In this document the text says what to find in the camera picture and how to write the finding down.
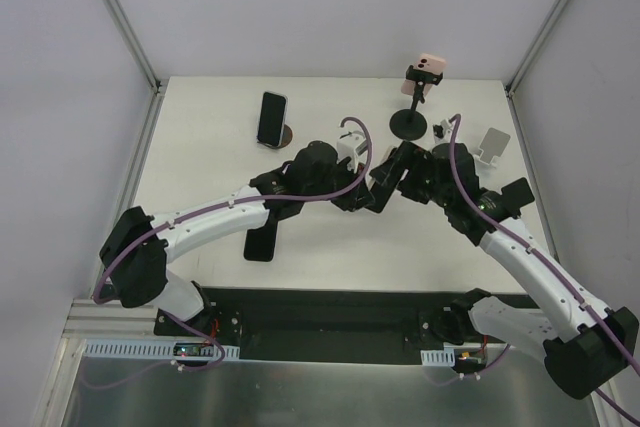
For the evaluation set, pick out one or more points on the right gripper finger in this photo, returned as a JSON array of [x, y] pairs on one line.
[[402, 181], [395, 163]]

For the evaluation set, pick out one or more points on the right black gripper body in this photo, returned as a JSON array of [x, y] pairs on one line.
[[406, 167]]

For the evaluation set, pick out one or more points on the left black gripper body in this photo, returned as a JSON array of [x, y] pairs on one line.
[[357, 192]]

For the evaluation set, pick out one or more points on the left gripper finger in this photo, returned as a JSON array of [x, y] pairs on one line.
[[359, 171], [354, 200]]

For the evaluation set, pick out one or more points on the white metal phone stand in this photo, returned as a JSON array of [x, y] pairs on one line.
[[492, 146]]

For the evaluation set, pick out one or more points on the blue-edged black phone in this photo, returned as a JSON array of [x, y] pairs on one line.
[[271, 119]]

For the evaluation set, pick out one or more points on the black folding phone stand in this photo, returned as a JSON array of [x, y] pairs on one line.
[[515, 196]]

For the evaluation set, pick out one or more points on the cream-edged black phone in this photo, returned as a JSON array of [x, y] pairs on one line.
[[381, 194]]

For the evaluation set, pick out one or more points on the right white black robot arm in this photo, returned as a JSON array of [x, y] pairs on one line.
[[580, 340]]

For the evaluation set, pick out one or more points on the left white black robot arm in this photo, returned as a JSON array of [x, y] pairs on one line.
[[140, 247]]

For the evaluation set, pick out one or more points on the black clamp tripod stand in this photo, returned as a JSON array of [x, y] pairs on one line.
[[409, 124]]

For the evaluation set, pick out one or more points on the round brown phone stand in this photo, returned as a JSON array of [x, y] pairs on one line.
[[286, 139]]

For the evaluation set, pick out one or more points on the pink phone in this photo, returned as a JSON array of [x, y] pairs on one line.
[[430, 67]]

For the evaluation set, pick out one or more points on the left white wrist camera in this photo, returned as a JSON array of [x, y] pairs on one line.
[[351, 145]]

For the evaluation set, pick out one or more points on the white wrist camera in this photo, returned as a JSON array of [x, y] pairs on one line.
[[351, 145], [446, 131]]

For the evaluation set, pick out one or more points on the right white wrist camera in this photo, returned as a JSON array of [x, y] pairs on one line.
[[446, 131]]

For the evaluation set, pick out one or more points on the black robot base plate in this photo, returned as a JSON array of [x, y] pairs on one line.
[[386, 328]]

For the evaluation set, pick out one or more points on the right aluminium frame post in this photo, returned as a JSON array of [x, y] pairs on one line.
[[535, 47]]

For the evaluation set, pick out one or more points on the aluminium frame post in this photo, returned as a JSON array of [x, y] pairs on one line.
[[535, 47], [133, 44]]

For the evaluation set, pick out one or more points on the right white cable duct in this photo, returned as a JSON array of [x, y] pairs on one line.
[[444, 357]]

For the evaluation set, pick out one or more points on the white cable duct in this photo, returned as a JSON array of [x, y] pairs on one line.
[[151, 350], [444, 357]]

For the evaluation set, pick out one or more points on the left aluminium frame post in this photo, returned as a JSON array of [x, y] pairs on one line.
[[133, 44]]

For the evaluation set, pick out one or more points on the left white cable duct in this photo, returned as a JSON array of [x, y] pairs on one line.
[[151, 350]]

